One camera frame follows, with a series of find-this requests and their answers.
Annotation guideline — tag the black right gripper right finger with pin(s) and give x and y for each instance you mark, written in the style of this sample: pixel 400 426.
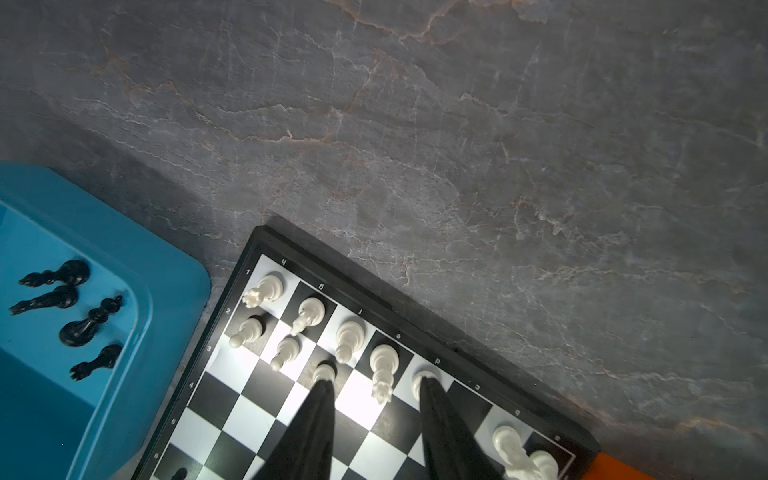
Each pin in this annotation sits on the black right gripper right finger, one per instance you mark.
pixel 450 449

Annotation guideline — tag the black white chess board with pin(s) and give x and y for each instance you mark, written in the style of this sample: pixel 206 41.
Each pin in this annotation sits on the black white chess board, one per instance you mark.
pixel 232 406

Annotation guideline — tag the white queen chess piece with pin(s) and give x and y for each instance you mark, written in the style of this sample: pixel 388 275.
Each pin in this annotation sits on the white queen chess piece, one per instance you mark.
pixel 384 362

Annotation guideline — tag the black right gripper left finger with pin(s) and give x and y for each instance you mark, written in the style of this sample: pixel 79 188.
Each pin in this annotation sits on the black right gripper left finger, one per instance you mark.
pixel 305 449

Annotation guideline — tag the teal plastic tray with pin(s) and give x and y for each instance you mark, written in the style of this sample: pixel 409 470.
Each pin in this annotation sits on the teal plastic tray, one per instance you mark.
pixel 83 412

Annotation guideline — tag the white bishop chess piece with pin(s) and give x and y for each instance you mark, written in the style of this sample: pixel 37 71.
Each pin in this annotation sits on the white bishop chess piece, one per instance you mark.
pixel 349 339

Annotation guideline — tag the white pawn chess piece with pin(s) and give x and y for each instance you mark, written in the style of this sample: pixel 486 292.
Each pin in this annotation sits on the white pawn chess piece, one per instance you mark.
pixel 249 331

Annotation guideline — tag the orange plastic tray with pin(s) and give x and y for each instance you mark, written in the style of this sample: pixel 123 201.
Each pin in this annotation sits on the orange plastic tray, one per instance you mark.
pixel 605 467

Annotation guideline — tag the white knight chess piece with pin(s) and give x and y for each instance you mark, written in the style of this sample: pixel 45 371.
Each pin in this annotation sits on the white knight chess piece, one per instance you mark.
pixel 311 312

